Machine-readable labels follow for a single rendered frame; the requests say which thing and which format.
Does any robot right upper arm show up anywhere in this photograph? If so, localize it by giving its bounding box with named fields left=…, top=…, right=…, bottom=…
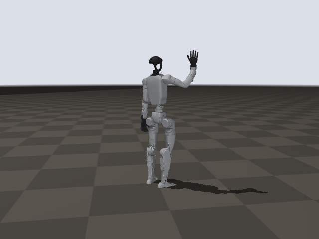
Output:
left=161, top=74, right=189, bottom=88

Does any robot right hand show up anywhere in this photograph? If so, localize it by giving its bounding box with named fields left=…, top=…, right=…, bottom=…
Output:
left=187, top=50, right=198, bottom=69

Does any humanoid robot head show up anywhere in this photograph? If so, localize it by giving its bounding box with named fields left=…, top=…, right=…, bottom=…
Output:
left=149, top=56, right=162, bottom=76

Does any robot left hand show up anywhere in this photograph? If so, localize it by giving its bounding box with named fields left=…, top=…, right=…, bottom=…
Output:
left=141, top=114, right=149, bottom=132

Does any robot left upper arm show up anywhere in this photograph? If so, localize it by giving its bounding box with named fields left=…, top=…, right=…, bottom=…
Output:
left=142, top=78, right=150, bottom=102

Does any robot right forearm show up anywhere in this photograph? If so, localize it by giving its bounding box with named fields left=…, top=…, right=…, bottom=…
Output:
left=184, top=67, right=196, bottom=86

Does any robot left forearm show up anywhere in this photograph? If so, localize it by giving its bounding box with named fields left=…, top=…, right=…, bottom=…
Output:
left=142, top=100, right=148, bottom=119

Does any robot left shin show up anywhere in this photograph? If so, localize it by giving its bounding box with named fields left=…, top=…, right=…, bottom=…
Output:
left=147, top=147, right=156, bottom=180

